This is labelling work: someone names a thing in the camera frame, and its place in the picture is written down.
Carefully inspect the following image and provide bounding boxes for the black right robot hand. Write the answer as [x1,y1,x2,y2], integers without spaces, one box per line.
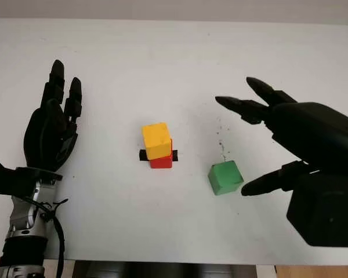
[215,76,348,199]

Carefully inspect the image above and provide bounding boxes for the green wooden cube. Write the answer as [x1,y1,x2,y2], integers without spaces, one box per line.
[208,160,244,196]

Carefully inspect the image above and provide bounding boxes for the yellow wooden cube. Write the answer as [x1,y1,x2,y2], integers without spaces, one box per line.
[141,122,173,160]

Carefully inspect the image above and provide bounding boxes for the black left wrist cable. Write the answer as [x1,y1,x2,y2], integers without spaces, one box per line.
[26,196,70,278]

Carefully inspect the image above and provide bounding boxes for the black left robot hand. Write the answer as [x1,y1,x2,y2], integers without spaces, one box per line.
[23,60,84,174]

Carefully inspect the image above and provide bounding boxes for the dark grey robot torso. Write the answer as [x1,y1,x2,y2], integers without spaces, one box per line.
[72,260,258,278]

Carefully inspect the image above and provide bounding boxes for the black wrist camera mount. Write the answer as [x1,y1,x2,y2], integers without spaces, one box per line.
[286,170,348,248]
[0,155,63,198]

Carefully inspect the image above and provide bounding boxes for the red wooden cube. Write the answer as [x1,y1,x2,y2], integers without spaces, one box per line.
[149,138,174,170]

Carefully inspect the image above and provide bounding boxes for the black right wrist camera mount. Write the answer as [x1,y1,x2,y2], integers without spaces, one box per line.
[286,170,348,248]

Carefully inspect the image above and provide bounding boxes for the black tape strip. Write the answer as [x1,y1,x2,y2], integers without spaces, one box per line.
[139,149,179,162]

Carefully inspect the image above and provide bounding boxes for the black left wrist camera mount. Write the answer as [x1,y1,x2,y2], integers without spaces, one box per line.
[0,155,63,198]

